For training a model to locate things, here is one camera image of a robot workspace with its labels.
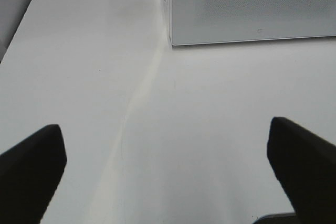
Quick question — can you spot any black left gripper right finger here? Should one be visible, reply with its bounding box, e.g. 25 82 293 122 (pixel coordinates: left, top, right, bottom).
267 117 335 223

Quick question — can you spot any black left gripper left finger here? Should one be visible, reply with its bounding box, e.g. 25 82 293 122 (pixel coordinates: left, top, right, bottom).
1 124 67 223

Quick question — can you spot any white microwave door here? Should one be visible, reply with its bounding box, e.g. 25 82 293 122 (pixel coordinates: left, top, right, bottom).
167 0 335 46

